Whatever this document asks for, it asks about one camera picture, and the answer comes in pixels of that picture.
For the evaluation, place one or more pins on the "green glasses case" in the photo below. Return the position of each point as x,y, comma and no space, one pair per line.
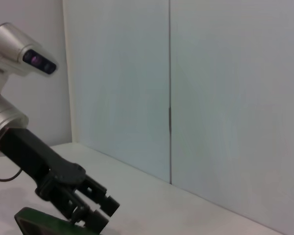
31,220

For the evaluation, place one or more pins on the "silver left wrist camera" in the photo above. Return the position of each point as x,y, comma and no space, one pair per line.
12,44

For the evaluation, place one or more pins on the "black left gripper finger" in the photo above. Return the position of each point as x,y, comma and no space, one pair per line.
90,219
103,200

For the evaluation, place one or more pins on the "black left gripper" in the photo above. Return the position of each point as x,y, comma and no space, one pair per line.
34,156

